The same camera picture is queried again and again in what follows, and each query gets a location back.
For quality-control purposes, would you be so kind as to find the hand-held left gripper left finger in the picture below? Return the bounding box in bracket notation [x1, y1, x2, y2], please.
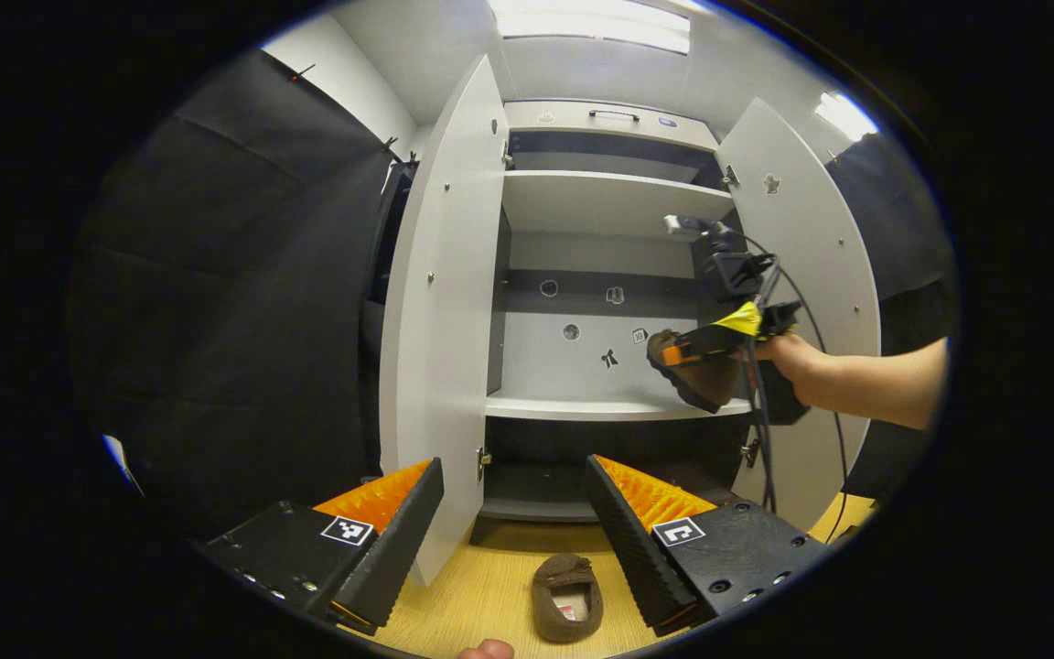
[198, 457, 446, 636]

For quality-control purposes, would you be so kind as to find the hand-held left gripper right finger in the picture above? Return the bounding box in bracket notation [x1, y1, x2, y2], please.
[584, 454, 832, 638]

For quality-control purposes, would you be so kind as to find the brown fuzzy shoe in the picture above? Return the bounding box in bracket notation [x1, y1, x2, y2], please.
[532, 553, 604, 643]
[646, 328, 752, 415]

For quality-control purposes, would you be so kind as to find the shoe cabinet door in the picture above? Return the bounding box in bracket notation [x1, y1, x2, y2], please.
[379, 53, 511, 588]
[715, 96, 883, 534]

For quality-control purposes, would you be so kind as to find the small ceiling light panel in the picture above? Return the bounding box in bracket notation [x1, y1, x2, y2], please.
[815, 92, 880, 143]

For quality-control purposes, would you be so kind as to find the black backdrop cloth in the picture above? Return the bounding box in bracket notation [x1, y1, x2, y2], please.
[68, 50, 956, 543]

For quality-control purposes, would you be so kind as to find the large ceiling light panel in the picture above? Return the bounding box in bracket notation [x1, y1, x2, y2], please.
[490, 0, 691, 54]

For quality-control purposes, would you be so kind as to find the black cable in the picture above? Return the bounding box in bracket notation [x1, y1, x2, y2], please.
[769, 261, 853, 543]
[745, 339, 780, 515]

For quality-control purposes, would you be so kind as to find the black left door handle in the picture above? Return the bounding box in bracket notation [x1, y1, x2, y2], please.
[364, 161, 418, 308]

